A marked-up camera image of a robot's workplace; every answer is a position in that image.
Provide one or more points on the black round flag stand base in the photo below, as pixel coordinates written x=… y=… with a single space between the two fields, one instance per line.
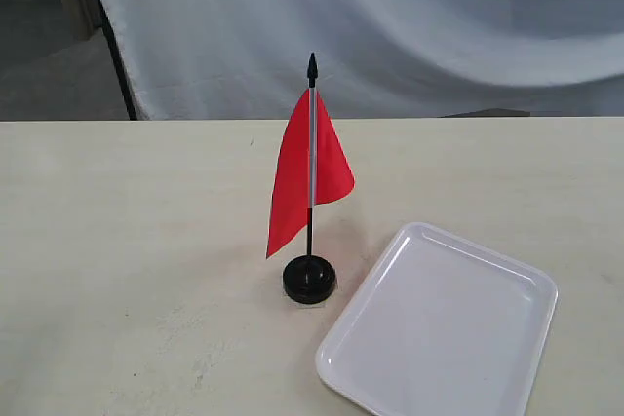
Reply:
x=309 y=279

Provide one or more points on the red flag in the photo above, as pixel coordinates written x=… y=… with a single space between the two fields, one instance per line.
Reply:
x=312 y=168

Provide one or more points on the white backdrop cloth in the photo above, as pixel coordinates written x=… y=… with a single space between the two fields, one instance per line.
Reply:
x=247 y=59

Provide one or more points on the white rectangular plastic tray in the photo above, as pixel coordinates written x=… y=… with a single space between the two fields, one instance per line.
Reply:
x=440 y=326

